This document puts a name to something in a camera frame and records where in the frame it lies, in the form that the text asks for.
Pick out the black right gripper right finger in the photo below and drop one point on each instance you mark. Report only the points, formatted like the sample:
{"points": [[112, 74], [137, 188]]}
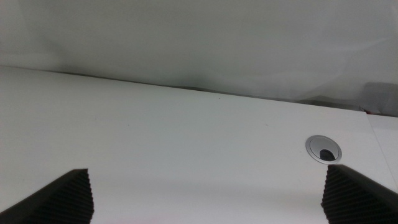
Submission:
{"points": [[357, 202]]}

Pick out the white backdrop curtain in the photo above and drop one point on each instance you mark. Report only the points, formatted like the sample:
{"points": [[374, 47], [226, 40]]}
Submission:
{"points": [[186, 37]]}

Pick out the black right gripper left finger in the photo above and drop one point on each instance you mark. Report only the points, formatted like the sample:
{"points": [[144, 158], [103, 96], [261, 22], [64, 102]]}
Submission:
{"points": [[56, 202]]}

